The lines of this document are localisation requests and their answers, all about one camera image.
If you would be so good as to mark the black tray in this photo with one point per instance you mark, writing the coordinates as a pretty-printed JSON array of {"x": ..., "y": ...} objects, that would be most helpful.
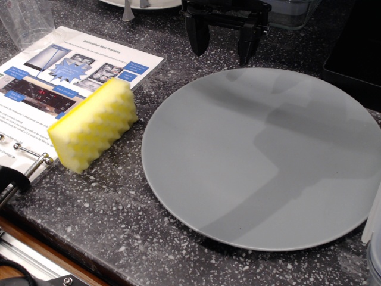
[{"x": 354, "y": 63}]

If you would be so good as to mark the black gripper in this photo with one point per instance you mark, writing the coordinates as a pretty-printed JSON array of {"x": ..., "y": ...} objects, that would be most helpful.
[{"x": 249, "y": 17}]

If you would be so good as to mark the silver spoon handle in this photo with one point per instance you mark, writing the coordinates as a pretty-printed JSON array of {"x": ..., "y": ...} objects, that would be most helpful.
[{"x": 128, "y": 14}]

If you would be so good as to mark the yellow sponge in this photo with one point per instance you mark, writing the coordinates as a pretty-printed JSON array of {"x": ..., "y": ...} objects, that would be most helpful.
[{"x": 82, "y": 135}]

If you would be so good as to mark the clear glass container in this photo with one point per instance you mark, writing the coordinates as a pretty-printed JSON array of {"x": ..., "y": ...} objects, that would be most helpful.
[{"x": 291, "y": 15}]

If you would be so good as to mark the aluminium rail with bracket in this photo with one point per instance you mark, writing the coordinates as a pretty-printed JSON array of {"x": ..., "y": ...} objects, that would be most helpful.
[{"x": 39, "y": 268}]

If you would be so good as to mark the white plate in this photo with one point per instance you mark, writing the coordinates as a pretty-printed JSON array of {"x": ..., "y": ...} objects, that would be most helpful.
[{"x": 153, "y": 4}]

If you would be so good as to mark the clear plastic lidded container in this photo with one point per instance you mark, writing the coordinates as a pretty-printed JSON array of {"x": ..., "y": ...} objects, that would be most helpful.
[{"x": 371, "y": 236}]

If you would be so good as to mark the laminated dishwasher instruction sheet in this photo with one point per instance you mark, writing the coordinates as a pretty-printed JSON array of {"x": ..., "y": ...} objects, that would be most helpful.
[{"x": 39, "y": 87}]

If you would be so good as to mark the silver cutlery handle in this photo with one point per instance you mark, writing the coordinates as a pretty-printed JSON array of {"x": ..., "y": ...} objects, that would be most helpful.
[{"x": 144, "y": 3}]

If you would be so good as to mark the grey round plate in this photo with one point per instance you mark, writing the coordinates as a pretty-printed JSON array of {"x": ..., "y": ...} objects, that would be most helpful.
[{"x": 264, "y": 159}]

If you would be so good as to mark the clear plastic cup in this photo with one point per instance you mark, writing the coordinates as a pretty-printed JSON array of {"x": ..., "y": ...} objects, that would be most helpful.
[{"x": 29, "y": 23}]

